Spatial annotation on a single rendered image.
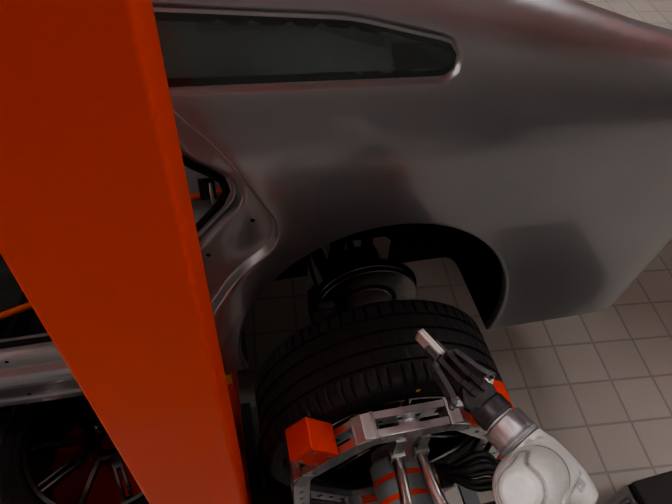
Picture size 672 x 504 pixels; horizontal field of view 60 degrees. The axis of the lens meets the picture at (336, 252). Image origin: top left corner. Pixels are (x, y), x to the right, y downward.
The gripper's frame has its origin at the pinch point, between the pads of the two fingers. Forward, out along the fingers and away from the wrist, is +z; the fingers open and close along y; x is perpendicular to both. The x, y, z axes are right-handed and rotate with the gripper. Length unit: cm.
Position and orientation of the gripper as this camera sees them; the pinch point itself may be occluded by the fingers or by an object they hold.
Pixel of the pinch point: (429, 345)
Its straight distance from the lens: 126.6
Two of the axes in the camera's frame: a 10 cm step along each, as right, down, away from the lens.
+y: 7.9, -3.8, 4.8
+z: -6.0, -6.4, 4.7
